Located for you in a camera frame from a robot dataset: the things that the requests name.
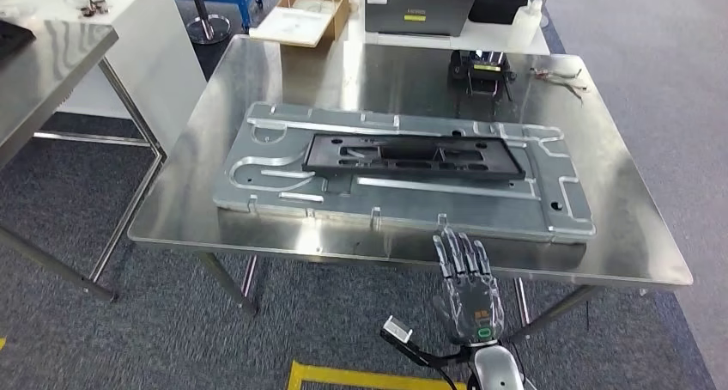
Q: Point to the black device with yellow label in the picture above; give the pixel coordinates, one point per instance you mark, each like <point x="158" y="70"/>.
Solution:
<point x="480" y="74"/>

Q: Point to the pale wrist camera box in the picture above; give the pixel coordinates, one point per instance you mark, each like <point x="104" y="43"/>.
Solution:
<point x="398" y="329"/>

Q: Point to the grey aluminium fixture plate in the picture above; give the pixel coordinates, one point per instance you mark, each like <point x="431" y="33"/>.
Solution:
<point x="455" y="211"/>

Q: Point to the brown cardboard box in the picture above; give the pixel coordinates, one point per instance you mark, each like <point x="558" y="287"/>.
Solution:
<point x="340" y="12"/>

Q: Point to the black case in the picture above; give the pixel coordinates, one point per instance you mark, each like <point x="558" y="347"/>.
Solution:
<point x="500" y="0"/>

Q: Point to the white foam board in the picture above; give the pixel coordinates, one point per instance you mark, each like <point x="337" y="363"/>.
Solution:
<point x="290" y="28"/>

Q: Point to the white desk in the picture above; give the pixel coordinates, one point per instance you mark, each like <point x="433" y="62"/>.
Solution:
<point x="148" y="51"/>

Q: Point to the black camera bracket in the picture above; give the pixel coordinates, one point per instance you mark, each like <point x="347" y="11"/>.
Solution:
<point x="415" y="350"/>

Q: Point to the small dark clip parts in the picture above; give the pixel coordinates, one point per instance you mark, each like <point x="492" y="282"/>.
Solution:
<point x="94" y="7"/>

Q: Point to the black plastic plate bracket part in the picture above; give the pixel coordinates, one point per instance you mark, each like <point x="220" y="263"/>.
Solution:
<point x="506" y="162"/>

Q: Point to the stainless steel side table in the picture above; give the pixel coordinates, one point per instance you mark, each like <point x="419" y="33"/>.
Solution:
<point x="45" y="68"/>

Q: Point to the grey laptop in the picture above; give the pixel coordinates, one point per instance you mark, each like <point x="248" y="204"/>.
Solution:
<point x="421" y="6"/>

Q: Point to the yellow floor tape square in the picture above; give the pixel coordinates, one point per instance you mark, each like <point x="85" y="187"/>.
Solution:
<point x="364" y="376"/>

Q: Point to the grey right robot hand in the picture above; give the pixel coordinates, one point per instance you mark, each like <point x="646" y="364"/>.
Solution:
<point x="472" y="308"/>

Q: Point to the white plastic bottle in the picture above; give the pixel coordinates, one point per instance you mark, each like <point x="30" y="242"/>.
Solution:
<point x="524" y="29"/>

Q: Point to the stainless steel workbench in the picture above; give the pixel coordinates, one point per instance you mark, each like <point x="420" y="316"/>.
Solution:
<point x="625" y="216"/>

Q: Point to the dark stanchion post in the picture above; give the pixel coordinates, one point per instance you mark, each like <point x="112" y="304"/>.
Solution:
<point x="209" y="32"/>

